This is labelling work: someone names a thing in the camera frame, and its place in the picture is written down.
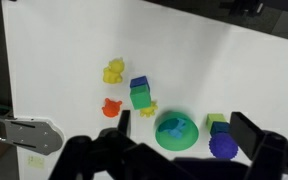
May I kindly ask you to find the light blue toy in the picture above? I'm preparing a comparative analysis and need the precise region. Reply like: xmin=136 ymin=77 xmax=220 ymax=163
xmin=168 ymin=118 xmax=187 ymax=139

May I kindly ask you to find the green plastic bowl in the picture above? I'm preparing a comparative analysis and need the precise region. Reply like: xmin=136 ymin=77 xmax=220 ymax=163
xmin=154 ymin=109 xmax=199 ymax=152

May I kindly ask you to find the yellow octopus toy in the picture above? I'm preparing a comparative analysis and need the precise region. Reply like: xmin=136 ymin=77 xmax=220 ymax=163
xmin=139 ymin=100 xmax=159 ymax=118

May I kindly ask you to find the orange toy block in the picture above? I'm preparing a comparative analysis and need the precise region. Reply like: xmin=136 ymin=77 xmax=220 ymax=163
xmin=101 ymin=97 xmax=123 ymax=118

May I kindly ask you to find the yellow toy block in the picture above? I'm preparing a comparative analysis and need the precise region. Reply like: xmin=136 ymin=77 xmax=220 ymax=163
xmin=102 ymin=57 xmax=126 ymax=84

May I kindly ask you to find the yellow sticky note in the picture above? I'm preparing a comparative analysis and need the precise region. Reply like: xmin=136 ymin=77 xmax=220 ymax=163
xmin=26 ymin=155 xmax=46 ymax=169

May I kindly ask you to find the dark teal block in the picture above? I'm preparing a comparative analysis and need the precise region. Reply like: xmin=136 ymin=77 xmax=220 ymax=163
xmin=210 ymin=121 xmax=232 ymax=137

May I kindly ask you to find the dark teal toy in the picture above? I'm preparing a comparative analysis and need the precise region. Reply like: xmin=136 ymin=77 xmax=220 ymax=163
xmin=158 ymin=118 xmax=182 ymax=134

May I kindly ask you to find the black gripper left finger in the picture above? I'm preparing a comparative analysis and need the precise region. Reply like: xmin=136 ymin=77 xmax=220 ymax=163
xmin=48 ymin=109 xmax=185 ymax=180

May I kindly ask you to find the lime green block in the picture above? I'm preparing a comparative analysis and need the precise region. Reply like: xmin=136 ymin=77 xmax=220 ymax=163
xmin=206 ymin=113 xmax=227 ymax=133

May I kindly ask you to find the grey metal bracket plate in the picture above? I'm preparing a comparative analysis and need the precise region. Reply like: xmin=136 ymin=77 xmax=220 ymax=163
xmin=0 ymin=116 xmax=65 ymax=156

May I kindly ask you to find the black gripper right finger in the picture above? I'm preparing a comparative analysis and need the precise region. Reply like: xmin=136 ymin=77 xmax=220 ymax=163
xmin=229 ymin=111 xmax=288 ymax=180

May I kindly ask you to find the blue spiky circular toy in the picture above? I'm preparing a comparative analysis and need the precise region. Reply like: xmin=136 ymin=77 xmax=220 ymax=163
xmin=208 ymin=132 xmax=239 ymax=159

